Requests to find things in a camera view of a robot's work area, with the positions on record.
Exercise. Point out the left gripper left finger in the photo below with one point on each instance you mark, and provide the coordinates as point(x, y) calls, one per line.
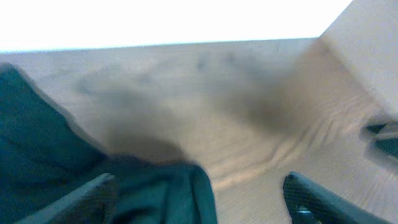
point(93, 202)

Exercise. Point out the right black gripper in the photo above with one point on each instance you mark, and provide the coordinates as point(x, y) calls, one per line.
point(380, 132)

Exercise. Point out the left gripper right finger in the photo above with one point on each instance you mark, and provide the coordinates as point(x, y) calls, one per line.
point(308, 202)

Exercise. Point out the black shorts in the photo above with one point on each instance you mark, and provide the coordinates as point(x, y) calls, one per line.
point(43, 160)

